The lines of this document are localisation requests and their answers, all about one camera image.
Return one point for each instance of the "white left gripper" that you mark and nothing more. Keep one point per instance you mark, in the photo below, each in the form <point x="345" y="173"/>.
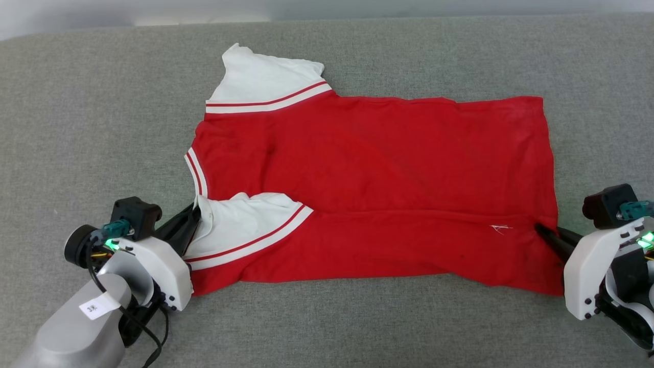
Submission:
<point x="153" y="266"/>

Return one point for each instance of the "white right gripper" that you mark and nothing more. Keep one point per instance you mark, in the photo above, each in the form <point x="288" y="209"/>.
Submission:
<point x="592" y="271"/>

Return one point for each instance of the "red and white t-shirt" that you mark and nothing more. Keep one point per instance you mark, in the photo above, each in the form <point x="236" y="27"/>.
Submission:
<point x="368" y="179"/>

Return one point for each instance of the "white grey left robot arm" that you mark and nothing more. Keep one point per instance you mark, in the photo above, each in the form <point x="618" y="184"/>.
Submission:
<point x="87" y="317"/>

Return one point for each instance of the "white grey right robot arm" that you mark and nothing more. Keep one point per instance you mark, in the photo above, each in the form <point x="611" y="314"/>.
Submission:
<point x="628" y="301"/>

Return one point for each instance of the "white paper label sticker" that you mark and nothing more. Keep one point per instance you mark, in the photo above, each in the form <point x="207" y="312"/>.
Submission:
<point x="99" y="305"/>

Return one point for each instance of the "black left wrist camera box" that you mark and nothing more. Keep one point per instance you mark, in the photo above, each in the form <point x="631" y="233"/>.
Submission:
<point x="134" y="217"/>

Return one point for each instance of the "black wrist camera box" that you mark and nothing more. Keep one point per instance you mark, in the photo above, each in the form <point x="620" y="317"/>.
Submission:
<point x="610" y="204"/>
<point x="134" y="217"/>

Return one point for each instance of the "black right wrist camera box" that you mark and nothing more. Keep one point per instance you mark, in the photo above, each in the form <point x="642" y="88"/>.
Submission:
<point x="610" y="204"/>

